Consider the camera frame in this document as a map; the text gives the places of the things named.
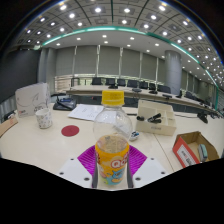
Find white cardboard paper box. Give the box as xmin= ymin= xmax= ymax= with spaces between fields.
xmin=14 ymin=82 xmax=52 ymax=118

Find flat round red coaster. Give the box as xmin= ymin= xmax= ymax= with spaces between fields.
xmin=60 ymin=124 xmax=81 ymax=138

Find white printed paper sheet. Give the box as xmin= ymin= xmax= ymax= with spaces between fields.
xmin=67 ymin=103 xmax=104 ymax=122

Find white desk organizer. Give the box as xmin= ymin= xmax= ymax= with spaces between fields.
xmin=134 ymin=99 xmax=178 ymax=137

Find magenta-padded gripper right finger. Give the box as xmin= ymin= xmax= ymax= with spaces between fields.
xmin=127 ymin=144 xmax=168 ymax=189

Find white patterned paper cup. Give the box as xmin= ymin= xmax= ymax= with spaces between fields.
xmin=34 ymin=107 xmax=54 ymax=130

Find yellow-capped clear drink bottle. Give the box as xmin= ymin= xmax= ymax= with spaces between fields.
xmin=92 ymin=89 xmax=134 ymax=187

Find black stapler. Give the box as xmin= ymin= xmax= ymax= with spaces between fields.
xmin=197 ymin=111 xmax=209 ymax=124

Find black conference microphone console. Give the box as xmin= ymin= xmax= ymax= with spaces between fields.
xmin=52 ymin=95 xmax=78 ymax=112

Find black marker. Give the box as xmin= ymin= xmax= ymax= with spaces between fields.
xmin=146 ymin=113 xmax=163 ymax=124

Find round ceiling lights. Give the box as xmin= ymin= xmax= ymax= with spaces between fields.
xmin=19 ymin=0 xmax=224 ymax=84

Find row of black office chairs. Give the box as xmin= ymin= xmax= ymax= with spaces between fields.
xmin=90 ymin=77 xmax=194 ymax=99

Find open cardboard box red flap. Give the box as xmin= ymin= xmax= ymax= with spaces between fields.
xmin=172 ymin=130 xmax=220 ymax=169

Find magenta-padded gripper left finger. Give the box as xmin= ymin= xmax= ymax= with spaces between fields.
xmin=57 ymin=144 xmax=99 ymax=189

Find long curved conference table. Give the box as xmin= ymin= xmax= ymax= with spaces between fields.
xmin=64 ymin=84 xmax=224 ymax=116

